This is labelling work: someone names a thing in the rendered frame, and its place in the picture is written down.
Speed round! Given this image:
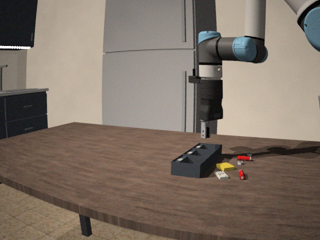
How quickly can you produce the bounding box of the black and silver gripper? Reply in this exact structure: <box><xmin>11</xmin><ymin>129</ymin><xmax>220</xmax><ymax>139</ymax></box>
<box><xmin>188</xmin><ymin>65</ymin><xmax>223</xmax><ymax>139</ymax></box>

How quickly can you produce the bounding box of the yellow sticky note pad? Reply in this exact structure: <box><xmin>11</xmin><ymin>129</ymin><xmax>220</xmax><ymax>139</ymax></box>
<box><xmin>216</xmin><ymin>162</ymin><xmax>235</xmax><ymax>172</ymax></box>

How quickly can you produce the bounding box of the red aa battery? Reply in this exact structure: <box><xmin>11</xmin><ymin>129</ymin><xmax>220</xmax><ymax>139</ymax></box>
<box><xmin>237</xmin><ymin>155</ymin><xmax>252</xmax><ymax>161</ymax></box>
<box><xmin>238</xmin><ymin>170</ymin><xmax>245</xmax><ymax>180</ymax></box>

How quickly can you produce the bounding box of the grey three-compartment bin rack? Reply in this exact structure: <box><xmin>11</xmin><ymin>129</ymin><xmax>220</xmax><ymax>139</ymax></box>
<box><xmin>171</xmin><ymin>143</ymin><xmax>222</xmax><ymax>179</ymax></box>

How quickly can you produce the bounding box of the white domino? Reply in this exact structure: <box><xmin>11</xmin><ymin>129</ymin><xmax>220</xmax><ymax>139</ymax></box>
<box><xmin>214</xmin><ymin>171</ymin><xmax>229</xmax><ymax>180</ymax></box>

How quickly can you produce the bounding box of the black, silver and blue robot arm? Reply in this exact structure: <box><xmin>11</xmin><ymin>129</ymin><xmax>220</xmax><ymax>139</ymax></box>
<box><xmin>198</xmin><ymin>0</ymin><xmax>320</xmax><ymax>66</ymax></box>

